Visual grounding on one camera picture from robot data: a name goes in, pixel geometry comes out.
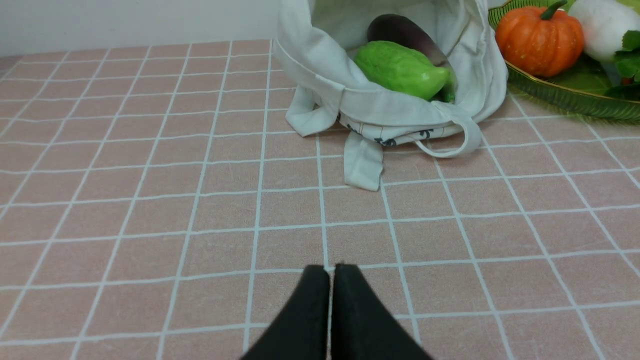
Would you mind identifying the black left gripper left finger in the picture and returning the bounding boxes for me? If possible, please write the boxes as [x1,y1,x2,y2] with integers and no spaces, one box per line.
[241,265,330,360]

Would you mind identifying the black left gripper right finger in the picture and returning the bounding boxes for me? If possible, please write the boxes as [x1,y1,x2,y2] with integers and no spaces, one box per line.
[331,263,432,360]

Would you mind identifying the green chayote vegetable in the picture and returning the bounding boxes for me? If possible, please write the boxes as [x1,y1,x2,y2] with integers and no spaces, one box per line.
[353,40,456,103]

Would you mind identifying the white cloth tote bag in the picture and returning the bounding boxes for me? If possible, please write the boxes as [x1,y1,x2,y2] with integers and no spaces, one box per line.
[273,0,508,192]

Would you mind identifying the pink checkered tablecloth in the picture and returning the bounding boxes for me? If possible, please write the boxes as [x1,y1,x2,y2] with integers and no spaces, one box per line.
[0,40,640,360]

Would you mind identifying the purple eggplant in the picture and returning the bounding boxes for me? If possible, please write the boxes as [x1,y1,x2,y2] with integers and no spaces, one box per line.
[367,14,457,103]

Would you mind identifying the orange pumpkin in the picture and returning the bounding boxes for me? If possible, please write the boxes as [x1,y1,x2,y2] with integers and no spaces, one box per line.
[495,0,585,78]

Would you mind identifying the white radish with leaves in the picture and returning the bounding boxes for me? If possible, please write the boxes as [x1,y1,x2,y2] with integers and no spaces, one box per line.
[568,0,640,101]

